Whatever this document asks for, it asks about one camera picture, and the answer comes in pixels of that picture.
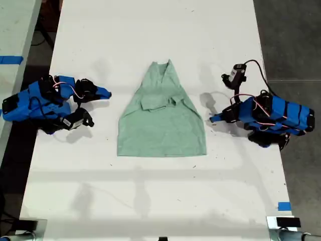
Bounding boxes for black camera cable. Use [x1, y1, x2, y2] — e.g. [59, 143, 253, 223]
[243, 59, 276, 98]

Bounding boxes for pale green t-shirt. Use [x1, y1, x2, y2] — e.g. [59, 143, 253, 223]
[116, 59, 208, 158]

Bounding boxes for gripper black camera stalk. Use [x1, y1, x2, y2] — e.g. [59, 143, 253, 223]
[230, 84, 243, 103]
[79, 107, 95, 128]

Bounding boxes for small black box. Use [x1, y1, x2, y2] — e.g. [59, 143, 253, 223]
[275, 217, 301, 228]

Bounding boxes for metal clamp plate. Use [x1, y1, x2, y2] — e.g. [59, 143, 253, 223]
[266, 215, 303, 241]
[14, 218, 48, 241]

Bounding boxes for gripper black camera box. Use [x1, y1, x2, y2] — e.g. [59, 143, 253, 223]
[221, 63, 248, 88]
[61, 113, 85, 132]

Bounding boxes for black floor cable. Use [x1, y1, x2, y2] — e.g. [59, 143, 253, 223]
[31, 24, 56, 50]

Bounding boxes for long blue tape strip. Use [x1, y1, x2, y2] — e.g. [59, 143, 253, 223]
[0, 55, 25, 65]

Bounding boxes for white side table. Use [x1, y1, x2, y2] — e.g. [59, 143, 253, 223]
[0, 0, 43, 161]

